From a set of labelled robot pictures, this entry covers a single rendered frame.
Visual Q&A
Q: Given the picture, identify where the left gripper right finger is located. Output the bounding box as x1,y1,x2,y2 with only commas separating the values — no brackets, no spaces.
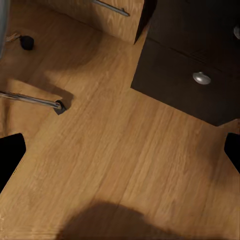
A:
224,132,240,173

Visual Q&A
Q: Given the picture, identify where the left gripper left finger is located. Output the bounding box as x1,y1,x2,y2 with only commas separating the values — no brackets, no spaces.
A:
0,133,26,193

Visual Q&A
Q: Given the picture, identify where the swivel chair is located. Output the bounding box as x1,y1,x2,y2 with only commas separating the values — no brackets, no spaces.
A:
0,0,67,115

